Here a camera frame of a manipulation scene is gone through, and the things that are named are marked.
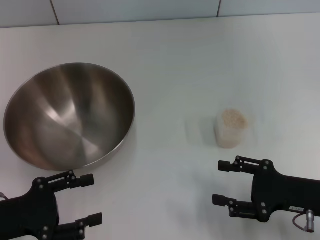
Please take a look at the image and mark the clear plastic cup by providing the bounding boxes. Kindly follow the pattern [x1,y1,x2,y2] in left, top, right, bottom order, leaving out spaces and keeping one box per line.
[213,107,250,150]

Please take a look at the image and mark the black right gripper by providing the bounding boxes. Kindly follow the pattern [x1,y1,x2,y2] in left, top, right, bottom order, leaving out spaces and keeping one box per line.
[212,155,320,223]

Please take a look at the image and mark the stainless steel bowl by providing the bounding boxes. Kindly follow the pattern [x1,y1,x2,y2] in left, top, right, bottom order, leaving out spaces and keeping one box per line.
[3,62,137,172]

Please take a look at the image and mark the white rice grains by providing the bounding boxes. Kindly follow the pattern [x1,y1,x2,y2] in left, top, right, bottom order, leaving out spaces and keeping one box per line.
[216,108,249,149]

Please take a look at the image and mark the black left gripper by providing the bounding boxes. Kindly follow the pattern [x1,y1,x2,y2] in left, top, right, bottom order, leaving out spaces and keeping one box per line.
[0,170,103,240]

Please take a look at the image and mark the right wrist cable with connector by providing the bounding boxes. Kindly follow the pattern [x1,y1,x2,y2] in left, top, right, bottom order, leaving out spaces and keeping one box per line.
[292,209,316,230]

